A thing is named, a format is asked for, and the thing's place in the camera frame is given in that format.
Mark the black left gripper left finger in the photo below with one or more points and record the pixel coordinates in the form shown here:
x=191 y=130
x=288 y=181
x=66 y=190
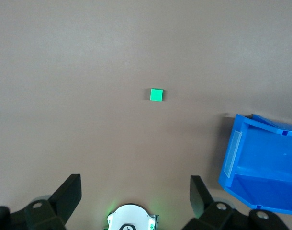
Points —
x=64 y=196

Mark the blue plastic storage bin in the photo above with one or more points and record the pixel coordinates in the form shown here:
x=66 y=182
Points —
x=263 y=163

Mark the green cube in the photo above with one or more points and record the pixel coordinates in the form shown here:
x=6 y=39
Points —
x=156 y=94

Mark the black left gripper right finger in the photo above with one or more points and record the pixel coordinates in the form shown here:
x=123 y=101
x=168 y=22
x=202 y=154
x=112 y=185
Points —
x=201 y=198

